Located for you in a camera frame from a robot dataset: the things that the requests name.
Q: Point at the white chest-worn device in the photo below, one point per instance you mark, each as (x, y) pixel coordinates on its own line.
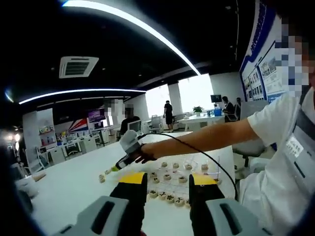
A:
(305, 137)

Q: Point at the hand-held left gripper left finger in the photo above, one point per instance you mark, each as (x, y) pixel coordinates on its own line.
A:
(110, 214)

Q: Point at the ceiling air conditioner vent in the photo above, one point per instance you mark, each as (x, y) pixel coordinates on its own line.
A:
(78, 67)

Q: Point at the purple screen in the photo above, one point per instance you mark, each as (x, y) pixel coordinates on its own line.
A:
(97, 115)

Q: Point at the display shelf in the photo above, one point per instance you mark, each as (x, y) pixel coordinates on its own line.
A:
(46, 136)

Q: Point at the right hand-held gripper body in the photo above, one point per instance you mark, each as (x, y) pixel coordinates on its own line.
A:
(131, 143)

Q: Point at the wooden rolling pin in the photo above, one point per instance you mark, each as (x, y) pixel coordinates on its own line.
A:
(39, 176)

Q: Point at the thin chessboard sheet red lines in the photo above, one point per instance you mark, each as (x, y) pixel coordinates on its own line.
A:
(176, 186)

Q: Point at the long curved ceiling light strip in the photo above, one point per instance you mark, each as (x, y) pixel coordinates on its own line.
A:
(147, 27)

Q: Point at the potted green plant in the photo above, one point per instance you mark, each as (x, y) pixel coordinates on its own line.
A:
(198, 110)

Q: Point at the blue box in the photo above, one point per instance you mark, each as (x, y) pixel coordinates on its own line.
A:
(218, 112)

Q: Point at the white mesh chair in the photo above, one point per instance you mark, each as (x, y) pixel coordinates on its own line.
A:
(135, 126)

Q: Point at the group of wooden chess pieces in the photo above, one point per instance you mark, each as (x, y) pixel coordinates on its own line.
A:
(167, 176)

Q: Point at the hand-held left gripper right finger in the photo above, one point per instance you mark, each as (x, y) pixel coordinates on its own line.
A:
(211, 216)

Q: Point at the person's right hand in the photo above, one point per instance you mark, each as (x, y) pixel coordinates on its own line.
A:
(147, 155)

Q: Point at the blue white wall poster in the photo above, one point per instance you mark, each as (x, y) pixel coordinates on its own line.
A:
(258, 71)

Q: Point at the light office chair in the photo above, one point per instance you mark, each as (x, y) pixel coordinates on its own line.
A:
(156, 124)

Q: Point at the white desk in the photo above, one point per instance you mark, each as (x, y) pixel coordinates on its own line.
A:
(199, 121)

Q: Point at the dark monitor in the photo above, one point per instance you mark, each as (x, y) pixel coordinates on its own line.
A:
(216, 98)

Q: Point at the grey office chair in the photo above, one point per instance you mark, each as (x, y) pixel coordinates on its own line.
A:
(248, 150)

